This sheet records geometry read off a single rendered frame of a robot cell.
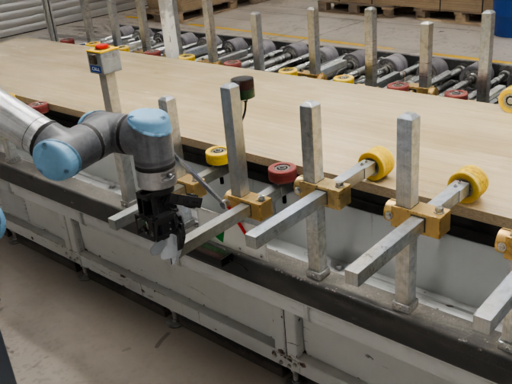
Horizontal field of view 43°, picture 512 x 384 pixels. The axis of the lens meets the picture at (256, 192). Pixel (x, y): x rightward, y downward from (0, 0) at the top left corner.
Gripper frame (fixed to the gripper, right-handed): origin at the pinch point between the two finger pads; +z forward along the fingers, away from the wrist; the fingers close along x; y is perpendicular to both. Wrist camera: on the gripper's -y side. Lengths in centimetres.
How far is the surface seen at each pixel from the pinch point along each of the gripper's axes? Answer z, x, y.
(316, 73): -8, -59, -135
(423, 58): -20, -8, -135
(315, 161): -20.9, 22.4, -27.1
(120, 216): -3.2, -24.2, -2.8
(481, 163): -10, 43, -72
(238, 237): 7.2, -4.5, -26.4
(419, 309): 11, 49, -30
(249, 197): -5.3, -0.5, -27.9
